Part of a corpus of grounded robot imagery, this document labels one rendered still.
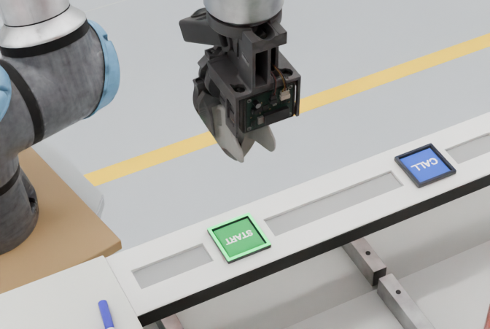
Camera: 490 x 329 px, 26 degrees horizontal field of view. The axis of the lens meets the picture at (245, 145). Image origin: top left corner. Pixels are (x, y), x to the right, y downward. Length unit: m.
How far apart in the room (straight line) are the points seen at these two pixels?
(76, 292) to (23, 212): 0.23
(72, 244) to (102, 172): 1.28
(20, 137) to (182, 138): 1.46
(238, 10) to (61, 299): 0.42
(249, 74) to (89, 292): 0.35
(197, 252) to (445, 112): 1.71
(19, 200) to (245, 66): 0.50
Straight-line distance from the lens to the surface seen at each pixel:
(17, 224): 1.40
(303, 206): 1.29
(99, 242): 1.41
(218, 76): 1.01
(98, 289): 1.20
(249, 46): 0.96
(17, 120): 1.31
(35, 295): 1.21
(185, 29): 1.10
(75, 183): 1.52
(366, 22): 3.14
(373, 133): 2.78
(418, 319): 1.32
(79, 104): 1.35
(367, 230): 1.28
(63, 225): 1.44
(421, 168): 1.33
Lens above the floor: 1.90
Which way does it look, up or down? 44 degrees down
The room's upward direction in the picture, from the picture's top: straight up
